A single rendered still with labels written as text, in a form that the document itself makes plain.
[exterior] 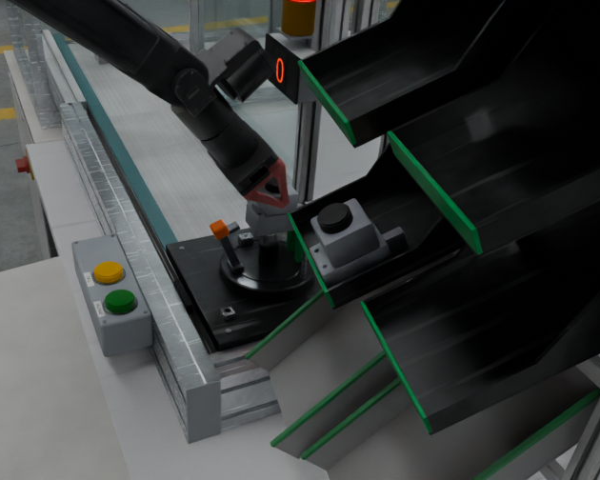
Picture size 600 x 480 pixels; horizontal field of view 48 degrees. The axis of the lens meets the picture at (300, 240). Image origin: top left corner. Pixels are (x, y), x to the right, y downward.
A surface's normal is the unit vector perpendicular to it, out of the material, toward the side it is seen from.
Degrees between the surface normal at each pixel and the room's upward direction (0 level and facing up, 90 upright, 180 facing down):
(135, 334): 90
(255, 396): 90
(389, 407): 90
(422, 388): 25
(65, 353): 0
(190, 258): 0
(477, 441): 45
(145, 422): 0
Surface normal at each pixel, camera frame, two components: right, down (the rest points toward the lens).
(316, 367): -0.63, -0.51
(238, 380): 0.43, 0.54
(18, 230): 0.07, -0.82
